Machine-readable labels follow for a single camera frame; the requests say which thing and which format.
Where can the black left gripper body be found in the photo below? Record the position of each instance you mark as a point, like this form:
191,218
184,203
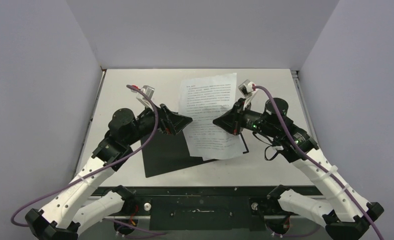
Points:
146,124

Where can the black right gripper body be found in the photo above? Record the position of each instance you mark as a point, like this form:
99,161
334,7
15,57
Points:
235,118

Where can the white folder with black inside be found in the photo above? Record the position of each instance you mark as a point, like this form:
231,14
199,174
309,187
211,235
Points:
167,153

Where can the white paper sheet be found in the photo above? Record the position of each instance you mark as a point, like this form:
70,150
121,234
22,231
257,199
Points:
205,99

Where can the printed paper sheet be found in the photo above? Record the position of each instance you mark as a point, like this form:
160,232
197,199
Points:
206,159

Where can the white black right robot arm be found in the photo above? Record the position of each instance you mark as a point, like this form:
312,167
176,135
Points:
344,214

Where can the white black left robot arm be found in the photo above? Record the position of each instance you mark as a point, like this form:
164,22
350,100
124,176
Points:
55,219

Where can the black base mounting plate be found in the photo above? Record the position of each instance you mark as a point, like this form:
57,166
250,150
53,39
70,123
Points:
203,208

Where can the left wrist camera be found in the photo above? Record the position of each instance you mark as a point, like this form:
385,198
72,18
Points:
145,99

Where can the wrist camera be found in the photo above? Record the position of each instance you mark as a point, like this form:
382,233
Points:
248,91
145,99

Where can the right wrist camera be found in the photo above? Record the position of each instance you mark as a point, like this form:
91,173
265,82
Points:
248,91

